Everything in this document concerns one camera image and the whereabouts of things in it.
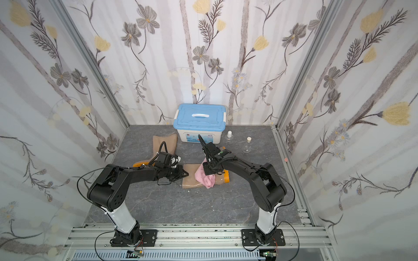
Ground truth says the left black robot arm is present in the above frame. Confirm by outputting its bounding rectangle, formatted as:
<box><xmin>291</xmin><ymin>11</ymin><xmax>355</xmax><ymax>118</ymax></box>
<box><xmin>83</xmin><ymin>152</ymin><xmax>189</xmax><ymax>247</ymax></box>

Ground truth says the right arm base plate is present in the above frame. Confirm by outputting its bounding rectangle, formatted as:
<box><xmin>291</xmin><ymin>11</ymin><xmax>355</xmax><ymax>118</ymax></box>
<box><xmin>241</xmin><ymin>229</ymin><xmax>286</xmax><ymax>247</ymax></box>

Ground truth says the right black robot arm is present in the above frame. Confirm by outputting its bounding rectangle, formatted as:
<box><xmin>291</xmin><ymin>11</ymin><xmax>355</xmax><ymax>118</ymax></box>
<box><xmin>201</xmin><ymin>142</ymin><xmax>296</xmax><ymax>246</ymax></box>

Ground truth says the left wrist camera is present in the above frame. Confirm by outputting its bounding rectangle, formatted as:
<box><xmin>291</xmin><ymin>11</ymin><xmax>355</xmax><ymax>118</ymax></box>
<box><xmin>158</xmin><ymin>152</ymin><xmax>181</xmax><ymax>167</ymax></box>

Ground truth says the pink cleaning cloth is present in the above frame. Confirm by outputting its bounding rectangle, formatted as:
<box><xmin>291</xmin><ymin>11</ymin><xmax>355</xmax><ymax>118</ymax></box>
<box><xmin>194</xmin><ymin>159</ymin><xmax>216</xmax><ymax>189</ymax></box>

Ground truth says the tan rubber boot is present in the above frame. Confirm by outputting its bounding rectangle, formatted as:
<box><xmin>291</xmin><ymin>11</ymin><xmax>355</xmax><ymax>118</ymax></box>
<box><xmin>133</xmin><ymin>134</ymin><xmax>177</xmax><ymax>167</ymax></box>
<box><xmin>182</xmin><ymin>163</ymin><xmax>230</xmax><ymax>189</ymax></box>

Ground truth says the left clear glass flask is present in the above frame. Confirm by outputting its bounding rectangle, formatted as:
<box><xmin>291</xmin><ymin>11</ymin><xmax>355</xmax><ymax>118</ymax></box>
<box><xmin>226</xmin><ymin>130</ymin><xmax>234</xmax><ymax>141</ymax></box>

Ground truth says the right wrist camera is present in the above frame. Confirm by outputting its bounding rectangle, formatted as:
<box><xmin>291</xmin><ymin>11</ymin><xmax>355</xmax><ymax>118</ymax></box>
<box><xmin>218</xmin><ymin>147</ymin><xmax>231</xmax><ymax>157</ymax></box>

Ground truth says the right clear glass flask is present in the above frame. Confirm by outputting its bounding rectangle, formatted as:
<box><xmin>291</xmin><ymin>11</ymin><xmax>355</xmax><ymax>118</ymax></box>
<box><xmin>242</xmin><ymin>137</ymin><xmax>252</xmax><ymax>153</ymax></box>

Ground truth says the clear glass flask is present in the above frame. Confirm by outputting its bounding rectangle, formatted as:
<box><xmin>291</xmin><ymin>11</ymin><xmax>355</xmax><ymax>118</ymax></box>
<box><xmin>226</xmin><ymin>130</ymin><xmax>234</xmax><ymax>141</ymax></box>
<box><xmin>242</xmin><ymin>137</ymin><xmax>252</xmax><ymax>153</ymax></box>

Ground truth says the blue lid storage box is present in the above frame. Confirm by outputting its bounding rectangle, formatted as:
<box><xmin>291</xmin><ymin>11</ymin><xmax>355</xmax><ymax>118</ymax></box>
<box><xmin>173</xmin><ymin>103</ymin><xmax>226</xmax><ymax>144</ymax></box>

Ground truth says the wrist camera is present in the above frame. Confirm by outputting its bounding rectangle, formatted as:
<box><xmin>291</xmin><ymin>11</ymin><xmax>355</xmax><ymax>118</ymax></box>
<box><xmin>158</xmin><ymin>152</ymin><xmax>181</xmax><ymax>167</ymax></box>
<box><xmin>218</xmin><ymin>147</ymin><xmax>231</xmax><ymax>157</ymax></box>

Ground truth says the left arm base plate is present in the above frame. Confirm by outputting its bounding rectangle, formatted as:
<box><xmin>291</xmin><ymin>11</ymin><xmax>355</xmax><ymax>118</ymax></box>
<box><xmin>110</xmin><ymin>229</ymin><xmax>158</xmax><ymax>247</ymax></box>

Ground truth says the aluminium rail frame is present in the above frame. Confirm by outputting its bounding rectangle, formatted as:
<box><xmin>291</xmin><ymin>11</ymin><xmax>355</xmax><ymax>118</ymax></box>
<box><xmin>61</xmin><ymin>223</ymin><xmax>338</xmax><ymax>261</ymax></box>

